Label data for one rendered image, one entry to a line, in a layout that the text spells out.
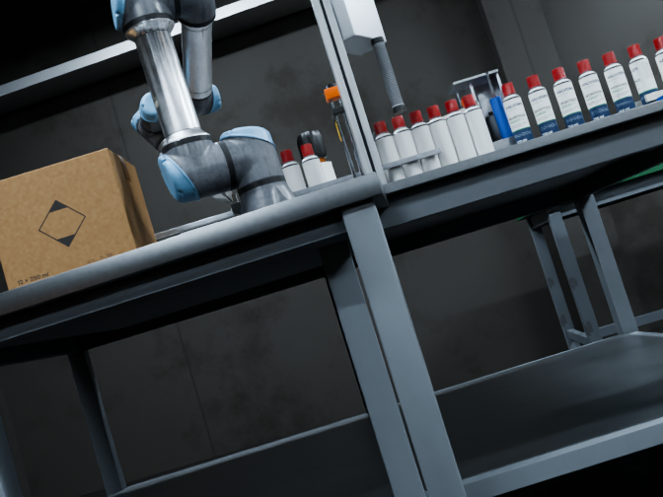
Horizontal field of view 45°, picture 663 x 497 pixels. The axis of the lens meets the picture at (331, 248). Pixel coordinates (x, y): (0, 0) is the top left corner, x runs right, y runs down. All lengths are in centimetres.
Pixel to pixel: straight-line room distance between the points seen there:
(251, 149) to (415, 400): 73
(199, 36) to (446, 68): 292
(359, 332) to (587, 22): 361
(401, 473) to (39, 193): 100
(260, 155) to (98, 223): 39
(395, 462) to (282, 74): 355
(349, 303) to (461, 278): 310
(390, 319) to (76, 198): 82
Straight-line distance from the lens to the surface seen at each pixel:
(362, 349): 161
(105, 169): 189
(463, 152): 227
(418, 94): 480
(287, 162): 225
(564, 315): 403
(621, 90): 242
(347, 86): 215
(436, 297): 468
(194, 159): 182
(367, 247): 141
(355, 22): 219
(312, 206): 140
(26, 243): 192
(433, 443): 143
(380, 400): 162
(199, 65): 214
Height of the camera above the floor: 62
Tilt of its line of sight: 4 degrees up
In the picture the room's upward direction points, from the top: 17 degrees counter-clockwise
